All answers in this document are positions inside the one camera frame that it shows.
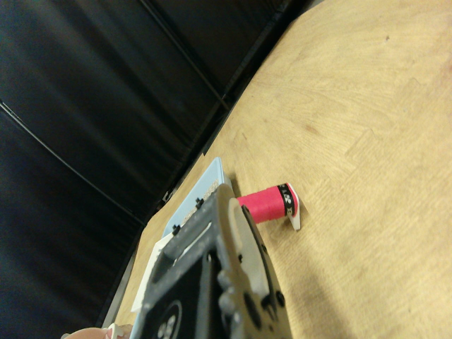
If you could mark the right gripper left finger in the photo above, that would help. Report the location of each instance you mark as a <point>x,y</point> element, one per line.
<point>197,226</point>

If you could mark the blue litter tray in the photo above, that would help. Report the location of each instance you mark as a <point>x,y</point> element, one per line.
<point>205,176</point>

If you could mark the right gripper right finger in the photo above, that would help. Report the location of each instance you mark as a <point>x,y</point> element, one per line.
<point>247,282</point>

